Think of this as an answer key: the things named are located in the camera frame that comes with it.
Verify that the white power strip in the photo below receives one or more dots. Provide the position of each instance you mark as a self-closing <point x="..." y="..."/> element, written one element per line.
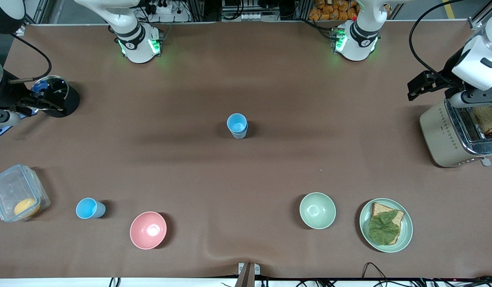
<point x="164" y="7"/>

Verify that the bright blue plastic cup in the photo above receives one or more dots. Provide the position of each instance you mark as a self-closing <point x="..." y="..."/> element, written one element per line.
<point x="89" y="208"/>
<point x="237" y="121"/>

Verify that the pale green plate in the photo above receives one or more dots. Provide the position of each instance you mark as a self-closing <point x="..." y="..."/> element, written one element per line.
<point x="406" y="231"/>

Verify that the pink bowl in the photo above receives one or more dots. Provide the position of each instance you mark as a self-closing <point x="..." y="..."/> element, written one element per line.
<point x="148" y="230"/>

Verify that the clear plastic food container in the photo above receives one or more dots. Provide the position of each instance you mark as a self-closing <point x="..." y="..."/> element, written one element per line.
<point x="8" y="187"/>

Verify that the orange snack packets pile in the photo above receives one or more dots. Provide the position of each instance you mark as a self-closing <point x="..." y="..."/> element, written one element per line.
<point x="329" y="10"/>

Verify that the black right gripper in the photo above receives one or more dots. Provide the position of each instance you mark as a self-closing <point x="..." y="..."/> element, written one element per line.
<point x="10" y="95"/>

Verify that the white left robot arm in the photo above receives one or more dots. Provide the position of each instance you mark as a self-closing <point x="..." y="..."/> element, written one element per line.
<point x="361" y="36"/>

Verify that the beige and chrome toaster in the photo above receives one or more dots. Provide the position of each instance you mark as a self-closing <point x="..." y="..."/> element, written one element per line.
<point x="439" y="135"/>

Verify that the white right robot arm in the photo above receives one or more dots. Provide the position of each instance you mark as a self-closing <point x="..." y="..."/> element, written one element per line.
<point x="134" y="36"/>

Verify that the brown table cloth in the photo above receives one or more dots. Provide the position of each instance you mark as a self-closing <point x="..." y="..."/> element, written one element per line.
<point x="230" y="179"/>

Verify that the grey-blue plastic cup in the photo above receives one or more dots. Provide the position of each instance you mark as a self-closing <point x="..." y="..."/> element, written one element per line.
<point x="240" y="136"/>

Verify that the aluminium frame profile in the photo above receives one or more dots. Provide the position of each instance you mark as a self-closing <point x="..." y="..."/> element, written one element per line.
<point x="476" y="22"/>

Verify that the green lettuce leaf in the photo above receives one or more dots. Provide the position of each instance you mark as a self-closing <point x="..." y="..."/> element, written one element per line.
<point x="383" y="229"/>

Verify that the dark toast slice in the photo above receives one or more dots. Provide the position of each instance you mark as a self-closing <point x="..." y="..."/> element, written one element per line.
<point x="485" y="118"/>

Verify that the brown bread slice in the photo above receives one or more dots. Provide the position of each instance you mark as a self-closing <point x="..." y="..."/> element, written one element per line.
<point x="379" y="208"/>

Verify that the pale green bowl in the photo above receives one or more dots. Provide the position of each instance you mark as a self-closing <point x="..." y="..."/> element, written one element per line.
<point x="317" y="210"/>

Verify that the yellow round food piece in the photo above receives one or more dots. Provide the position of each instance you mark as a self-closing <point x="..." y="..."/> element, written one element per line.
<point x="26" y="207"/>

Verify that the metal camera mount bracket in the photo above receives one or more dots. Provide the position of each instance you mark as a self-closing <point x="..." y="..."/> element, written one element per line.
<point x="248" y="275"/>

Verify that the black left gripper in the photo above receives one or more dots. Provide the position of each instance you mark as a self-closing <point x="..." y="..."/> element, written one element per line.
<point x="448" y="74"/>

